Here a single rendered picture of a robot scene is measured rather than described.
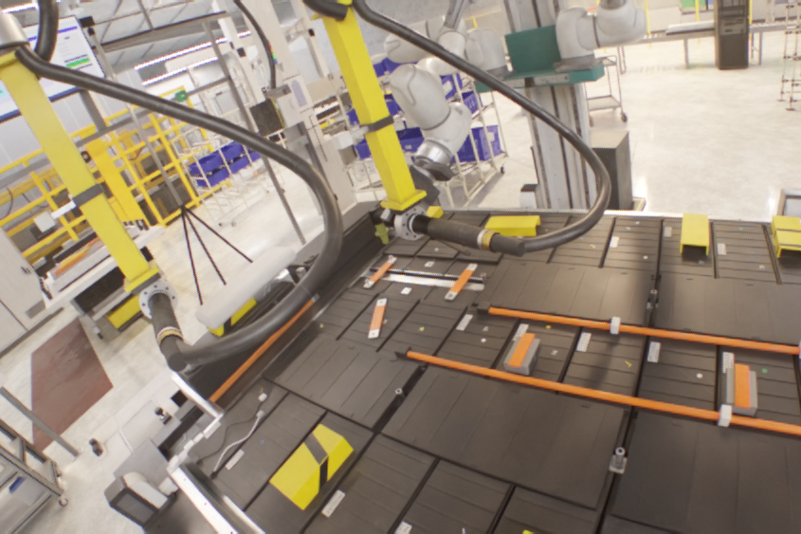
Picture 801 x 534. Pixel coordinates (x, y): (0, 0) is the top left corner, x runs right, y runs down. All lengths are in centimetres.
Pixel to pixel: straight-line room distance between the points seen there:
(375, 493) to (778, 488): 62
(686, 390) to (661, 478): 18
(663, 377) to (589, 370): 14
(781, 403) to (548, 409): 41
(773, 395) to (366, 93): 96
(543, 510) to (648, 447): 19
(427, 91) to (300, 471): 86
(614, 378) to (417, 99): 75
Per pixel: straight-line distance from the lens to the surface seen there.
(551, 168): 238
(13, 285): 950
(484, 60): 209
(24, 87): 90
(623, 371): 77
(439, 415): 75
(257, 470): 88
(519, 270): 103
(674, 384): 76
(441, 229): 86
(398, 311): 103
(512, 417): 71
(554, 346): 82
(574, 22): 187
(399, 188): 91
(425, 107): 99
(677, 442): 69
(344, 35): 86
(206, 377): 111
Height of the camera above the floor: 159
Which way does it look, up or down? 32 degrees down
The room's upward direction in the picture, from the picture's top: 20 degrees counter-clockwise
